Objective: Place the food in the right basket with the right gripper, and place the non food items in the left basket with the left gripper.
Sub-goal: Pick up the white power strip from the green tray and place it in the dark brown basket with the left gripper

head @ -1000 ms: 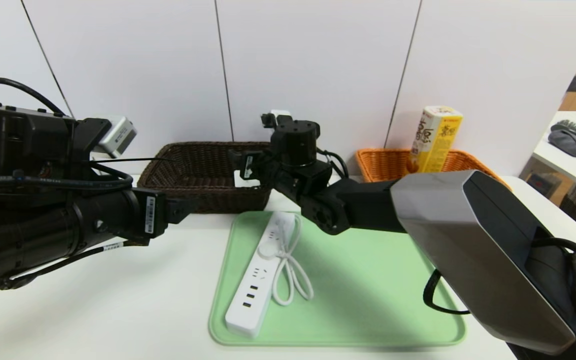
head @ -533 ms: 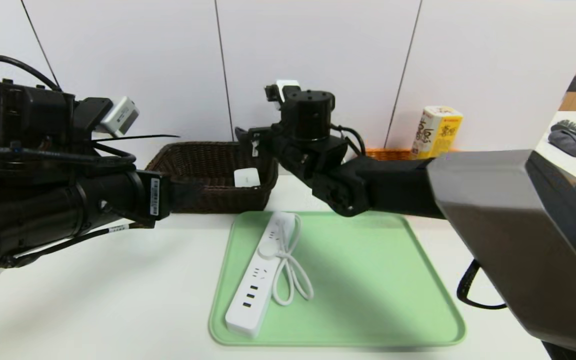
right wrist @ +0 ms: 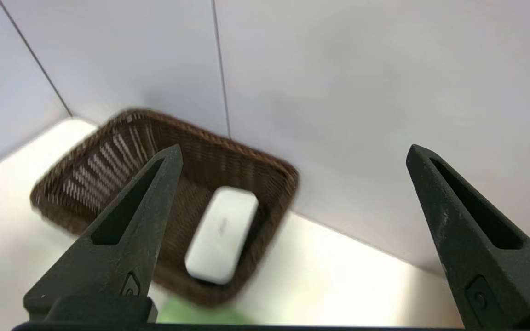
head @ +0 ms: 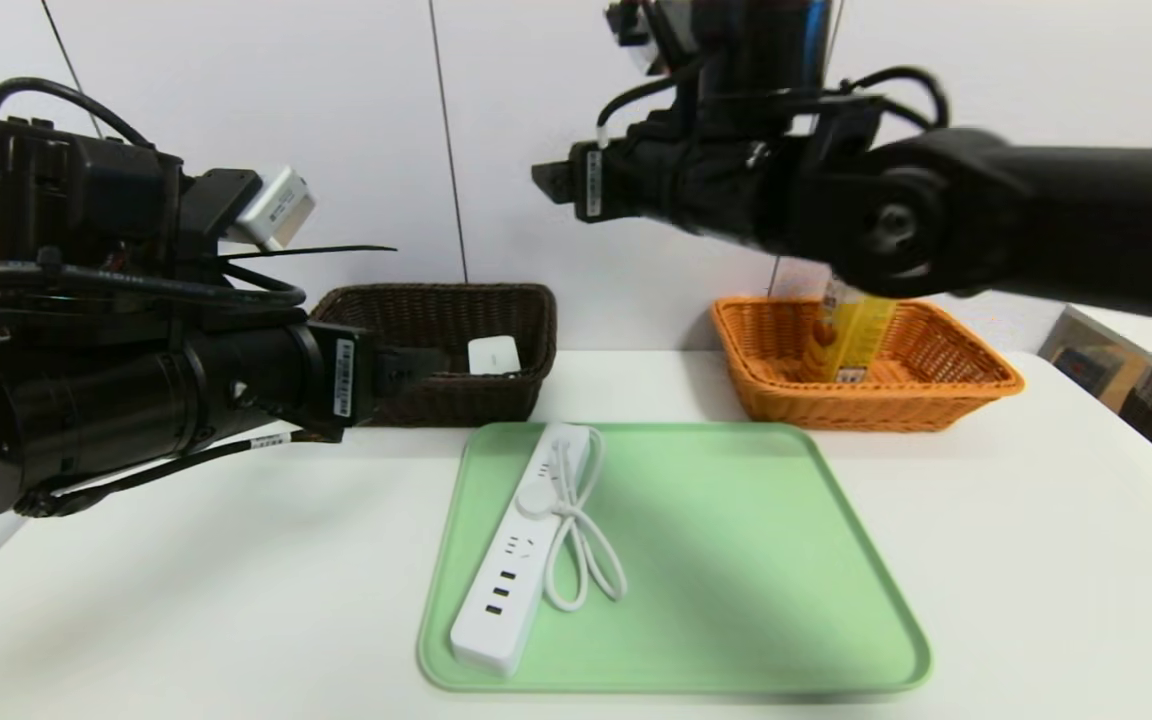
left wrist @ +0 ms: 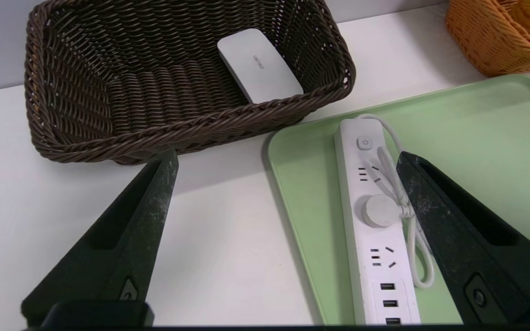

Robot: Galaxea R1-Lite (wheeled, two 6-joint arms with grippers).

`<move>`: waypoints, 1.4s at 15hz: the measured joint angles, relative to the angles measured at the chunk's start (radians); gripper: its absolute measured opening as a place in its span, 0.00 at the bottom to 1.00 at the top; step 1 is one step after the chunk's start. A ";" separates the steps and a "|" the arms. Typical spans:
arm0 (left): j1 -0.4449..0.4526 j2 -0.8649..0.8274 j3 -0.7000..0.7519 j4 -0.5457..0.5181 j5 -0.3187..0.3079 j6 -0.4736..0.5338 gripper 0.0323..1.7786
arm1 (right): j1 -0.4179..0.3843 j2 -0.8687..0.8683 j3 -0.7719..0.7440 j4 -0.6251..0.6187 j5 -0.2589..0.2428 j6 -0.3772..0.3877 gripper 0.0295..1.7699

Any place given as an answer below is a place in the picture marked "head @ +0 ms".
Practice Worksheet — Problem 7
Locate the orange wicker basket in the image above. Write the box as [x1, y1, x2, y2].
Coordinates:
[711, 296, 1025, 433]

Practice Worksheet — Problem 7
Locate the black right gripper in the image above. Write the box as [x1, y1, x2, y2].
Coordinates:
[531, 119, 755, 238]

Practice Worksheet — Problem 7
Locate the white side table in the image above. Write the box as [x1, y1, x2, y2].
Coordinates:
[1064, 302, 1152, 393]

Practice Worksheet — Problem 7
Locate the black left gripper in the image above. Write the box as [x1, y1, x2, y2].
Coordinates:
[187, 319, 445, 447]

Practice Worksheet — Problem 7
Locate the dark brown wicker basket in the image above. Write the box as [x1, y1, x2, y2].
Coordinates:
[311, 283, 558, 429]

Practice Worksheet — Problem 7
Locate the white oblong case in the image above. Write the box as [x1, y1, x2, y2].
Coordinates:
[466, 335, 523, 378]

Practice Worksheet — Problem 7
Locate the light green plastic tray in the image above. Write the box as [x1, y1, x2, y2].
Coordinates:
[417, 421, 932, 693]

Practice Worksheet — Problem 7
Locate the white power strip with cable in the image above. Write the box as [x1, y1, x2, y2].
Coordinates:
[450, 423, 627, 673]

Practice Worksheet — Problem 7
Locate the small black box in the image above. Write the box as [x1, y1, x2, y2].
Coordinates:
[1049, 345, 1107, 401]

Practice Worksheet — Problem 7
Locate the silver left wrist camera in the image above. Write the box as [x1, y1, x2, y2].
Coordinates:
[234, 165, 317, 251]

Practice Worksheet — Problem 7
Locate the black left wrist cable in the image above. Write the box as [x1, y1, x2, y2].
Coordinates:
[0, 78, 152, 151]

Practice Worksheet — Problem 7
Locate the yellow hexagonal snack box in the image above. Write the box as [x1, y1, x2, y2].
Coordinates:
[801, 272, 899, 384]

